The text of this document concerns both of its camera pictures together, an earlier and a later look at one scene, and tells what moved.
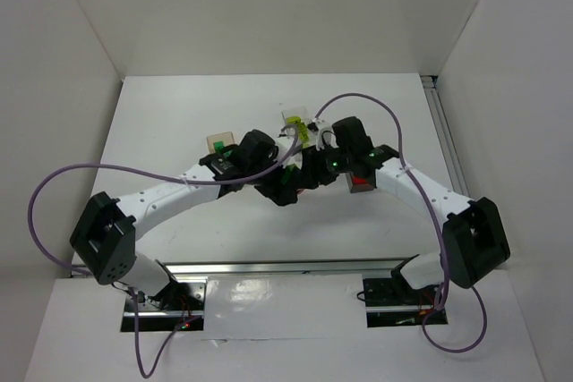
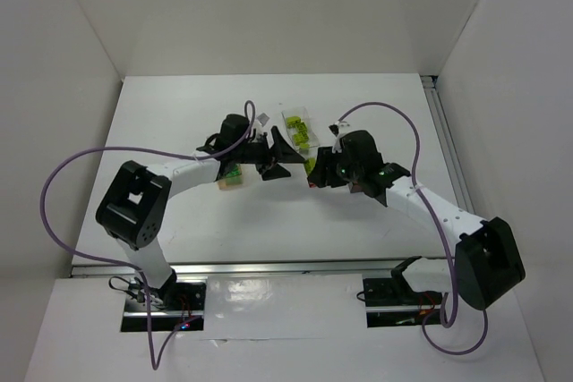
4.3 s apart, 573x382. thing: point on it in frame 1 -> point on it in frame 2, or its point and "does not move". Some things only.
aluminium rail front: x=286 y=267 does not move
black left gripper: x=277 y=191 -> x=268 y=155
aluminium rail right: x=433 y=94 does not move
